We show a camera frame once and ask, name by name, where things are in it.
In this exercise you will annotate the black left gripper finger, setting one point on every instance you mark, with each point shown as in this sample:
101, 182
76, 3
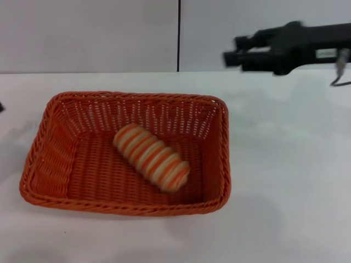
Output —
1, 107

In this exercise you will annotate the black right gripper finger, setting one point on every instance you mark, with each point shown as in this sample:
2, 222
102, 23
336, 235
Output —
255, 39
246, 60

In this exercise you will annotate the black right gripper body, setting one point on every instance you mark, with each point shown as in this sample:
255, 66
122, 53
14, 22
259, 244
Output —
304, 43

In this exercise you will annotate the orange woven plastic basket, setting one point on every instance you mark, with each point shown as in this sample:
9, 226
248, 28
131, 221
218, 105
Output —
104, 178

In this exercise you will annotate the striped orange cream bread roll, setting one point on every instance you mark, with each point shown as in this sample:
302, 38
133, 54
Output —
153, 159

